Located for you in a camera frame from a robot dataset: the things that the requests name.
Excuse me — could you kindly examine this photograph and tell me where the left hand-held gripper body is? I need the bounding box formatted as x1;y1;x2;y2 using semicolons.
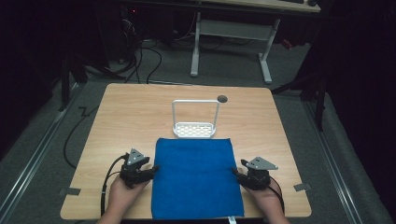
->
119;147;150;189

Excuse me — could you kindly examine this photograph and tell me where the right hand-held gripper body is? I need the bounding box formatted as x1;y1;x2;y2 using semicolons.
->
240;156;279;191

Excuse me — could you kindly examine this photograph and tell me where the blue towel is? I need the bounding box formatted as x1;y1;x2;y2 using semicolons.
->
150;137;246;220

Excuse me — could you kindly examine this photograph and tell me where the person's right hand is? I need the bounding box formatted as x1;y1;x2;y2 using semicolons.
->
247;180;284;217

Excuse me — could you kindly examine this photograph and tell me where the person's left hand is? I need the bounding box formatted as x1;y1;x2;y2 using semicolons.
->
106;175;150;217

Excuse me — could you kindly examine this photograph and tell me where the grey tape piece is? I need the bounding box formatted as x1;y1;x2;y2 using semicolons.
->
58;187;82;197
293;182;312;192

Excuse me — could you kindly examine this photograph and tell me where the white towel rack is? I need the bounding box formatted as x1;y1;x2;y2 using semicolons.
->
171;99;220;139

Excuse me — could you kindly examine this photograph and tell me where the black stand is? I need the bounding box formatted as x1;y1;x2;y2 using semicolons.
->
58;50;127;112
271;69;329;133

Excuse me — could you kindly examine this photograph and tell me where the white-framed desk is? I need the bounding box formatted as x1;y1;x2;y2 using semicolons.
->
190;0;322;85

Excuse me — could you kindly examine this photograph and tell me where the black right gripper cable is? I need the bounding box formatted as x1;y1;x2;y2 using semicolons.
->
268;175;286;215

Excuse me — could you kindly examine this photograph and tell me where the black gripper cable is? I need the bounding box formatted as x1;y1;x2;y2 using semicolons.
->
100;152;130;217
268;175;286;215

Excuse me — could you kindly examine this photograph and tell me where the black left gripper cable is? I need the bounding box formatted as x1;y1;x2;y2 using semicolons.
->
100;152;130;217

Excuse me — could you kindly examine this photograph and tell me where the black floor cable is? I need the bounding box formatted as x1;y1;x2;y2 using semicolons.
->
63;105;101;170

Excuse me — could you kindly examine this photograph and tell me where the metal floor rail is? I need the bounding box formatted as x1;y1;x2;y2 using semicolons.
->
302;101;364;224
0;83;82;223

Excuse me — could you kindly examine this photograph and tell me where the black cable bundle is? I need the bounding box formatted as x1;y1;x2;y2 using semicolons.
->
120;18;163;85

